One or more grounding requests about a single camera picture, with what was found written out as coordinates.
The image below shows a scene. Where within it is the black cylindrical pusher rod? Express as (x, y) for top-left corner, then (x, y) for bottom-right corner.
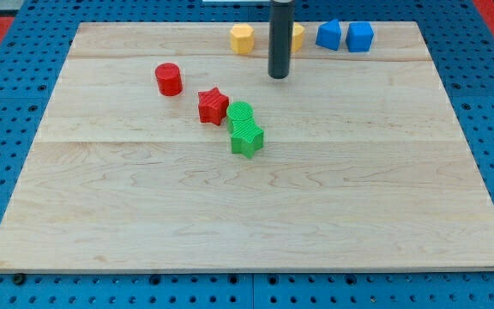
(268, 0), (295, 79)

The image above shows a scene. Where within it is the green cylinder block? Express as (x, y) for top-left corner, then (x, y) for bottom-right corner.
(226, 101), (253, 133)

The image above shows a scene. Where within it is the blue cube block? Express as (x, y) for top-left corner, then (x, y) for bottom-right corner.
(346, 21), (374, 52)

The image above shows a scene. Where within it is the light wooden board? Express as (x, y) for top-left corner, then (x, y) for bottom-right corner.
(0, 21), (494, 274)

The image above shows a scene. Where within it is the yellow hexagon block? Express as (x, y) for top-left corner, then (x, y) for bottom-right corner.
(230, 23), (255, 55)

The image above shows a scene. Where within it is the red cylinder block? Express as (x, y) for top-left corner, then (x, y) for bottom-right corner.
(154, 63), (183, 96)

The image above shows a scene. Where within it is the blue wedge block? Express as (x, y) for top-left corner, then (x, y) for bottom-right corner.
(316, 19), (342, 51)

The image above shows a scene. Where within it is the yellow block behind rod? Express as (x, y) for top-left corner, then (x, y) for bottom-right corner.
(292, 22), (305, 52)

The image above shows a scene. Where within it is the red star block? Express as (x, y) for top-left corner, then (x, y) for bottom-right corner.
(198, 87), (229, 126)

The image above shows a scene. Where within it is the green star block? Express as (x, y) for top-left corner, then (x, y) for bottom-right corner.
(231, 118), (264, 159)

